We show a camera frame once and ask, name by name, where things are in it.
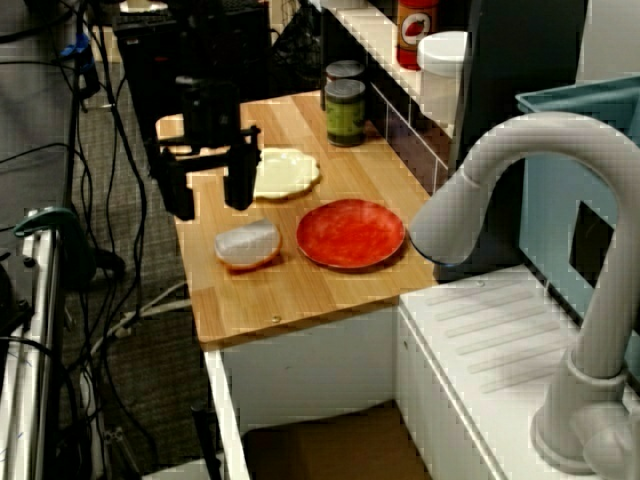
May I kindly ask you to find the cream scalloped plate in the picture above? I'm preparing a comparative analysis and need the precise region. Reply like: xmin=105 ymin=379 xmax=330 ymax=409
xmin=252 ymin=147 xmax=321 ymax=203

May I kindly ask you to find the aluminium frame rail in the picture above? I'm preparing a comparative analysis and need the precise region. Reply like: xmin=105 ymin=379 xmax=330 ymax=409
xmin=0 ymin=212 xmax=66 ymax=480

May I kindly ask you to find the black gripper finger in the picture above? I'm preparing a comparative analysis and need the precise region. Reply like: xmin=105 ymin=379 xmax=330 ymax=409
xmin=223 ymin=125 xmax=264 ymax=212
xmin=148 ymin=145 xmax=197 ymax=222

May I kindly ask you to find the red tomato label container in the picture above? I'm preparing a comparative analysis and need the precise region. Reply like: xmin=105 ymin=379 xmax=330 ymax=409
xmin=397 ymin=0 xmax=440 ymax=71

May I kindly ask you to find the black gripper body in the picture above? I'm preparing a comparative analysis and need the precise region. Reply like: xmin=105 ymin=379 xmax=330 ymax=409
xmin=158 ymin=74 xmax=262 ymax=174

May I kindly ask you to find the black wire mesh panel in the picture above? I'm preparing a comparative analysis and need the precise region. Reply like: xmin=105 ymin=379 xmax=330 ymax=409
xmin=272 ymin=0 xmax=324 ymax=94

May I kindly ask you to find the white cable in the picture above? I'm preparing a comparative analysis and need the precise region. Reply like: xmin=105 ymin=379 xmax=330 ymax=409
xmin=89 ymin=279 xmax=194 ymax=359

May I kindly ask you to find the blue cable connector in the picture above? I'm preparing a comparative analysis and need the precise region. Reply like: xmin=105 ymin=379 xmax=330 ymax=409
xmin=58 ymin=33 xmax=96 ymax=69

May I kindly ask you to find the black hutch wide panel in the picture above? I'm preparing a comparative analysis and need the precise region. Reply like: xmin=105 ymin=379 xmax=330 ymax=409
xmin=447 ymin=0 xmax=589 ymax=281

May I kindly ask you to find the white tiled shelf ledge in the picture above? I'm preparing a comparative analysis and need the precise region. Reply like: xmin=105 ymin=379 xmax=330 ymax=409
xmin=319 ymin=0 xmax=471 ymax=139

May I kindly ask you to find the grey curved faucet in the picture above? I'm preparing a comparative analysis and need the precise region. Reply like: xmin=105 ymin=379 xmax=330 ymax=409
xmin=408 ymin=110 xmax=640 ymax=476

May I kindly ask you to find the white lidded tub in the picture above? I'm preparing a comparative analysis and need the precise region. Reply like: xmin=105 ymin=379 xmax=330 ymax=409
xmin=417 ymin=30 xmax=469 ymax=126

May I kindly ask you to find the red round plate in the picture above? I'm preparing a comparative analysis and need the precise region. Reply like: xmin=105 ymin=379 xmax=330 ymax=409
xmin=295 ymin=198 xmax=406 ymax=271

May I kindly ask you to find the orange beans can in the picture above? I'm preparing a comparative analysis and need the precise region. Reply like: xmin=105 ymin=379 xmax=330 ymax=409
xmin=320 ymin=59 xmax=366 ymax=111

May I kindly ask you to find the teal plastic bin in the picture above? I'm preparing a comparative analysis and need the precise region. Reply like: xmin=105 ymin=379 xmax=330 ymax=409
xmin=514 ymin=73 xmax=640 ymax=346

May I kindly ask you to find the white sink with drainboard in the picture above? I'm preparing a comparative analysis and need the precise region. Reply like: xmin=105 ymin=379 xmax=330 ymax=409
xmin=202 ymin=264 xmax=640 ymax=480

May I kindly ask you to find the black cable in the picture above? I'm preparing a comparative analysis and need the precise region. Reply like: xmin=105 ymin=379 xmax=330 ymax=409
xmin=89 ymin=24 xmax=161 ymax=461
xmin=0 ymin=9 xmax=76 ymax=46
xmin=0 ymin=143 xmax=101 ymax=261

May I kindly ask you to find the green peas can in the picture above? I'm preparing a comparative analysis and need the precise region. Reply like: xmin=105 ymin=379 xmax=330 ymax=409
xmin=324 ymin=78 xmax=367 ymax=148

